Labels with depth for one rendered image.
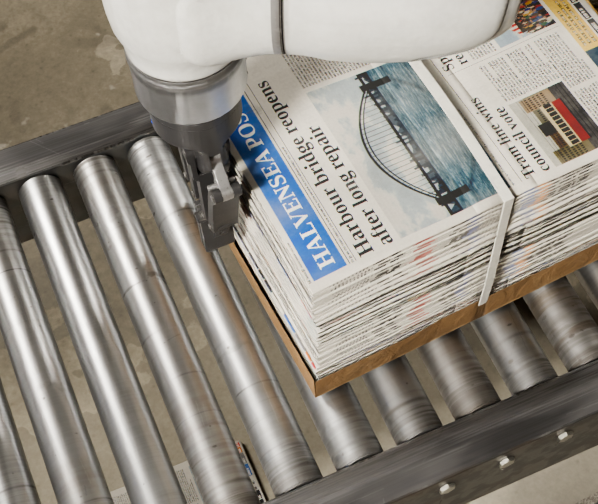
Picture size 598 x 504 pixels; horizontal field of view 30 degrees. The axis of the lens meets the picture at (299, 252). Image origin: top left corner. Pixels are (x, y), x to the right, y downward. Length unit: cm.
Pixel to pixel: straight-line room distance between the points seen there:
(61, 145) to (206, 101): 48
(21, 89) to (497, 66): 153
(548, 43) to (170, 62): 41
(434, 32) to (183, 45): 17
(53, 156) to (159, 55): 52
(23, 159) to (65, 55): 118
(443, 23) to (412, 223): 24
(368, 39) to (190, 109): 16
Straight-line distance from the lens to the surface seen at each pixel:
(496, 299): 114
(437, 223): 94
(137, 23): 78
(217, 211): 96
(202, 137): 89
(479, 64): 105
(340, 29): 75
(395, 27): 75
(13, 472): 113
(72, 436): 113
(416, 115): 101
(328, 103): 101
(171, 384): 114
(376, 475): 109
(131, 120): 131
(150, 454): 111
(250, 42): 77
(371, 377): 114
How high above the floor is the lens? 183
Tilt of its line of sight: 59 degrees down
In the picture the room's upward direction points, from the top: 3 degrees counter-clockwise
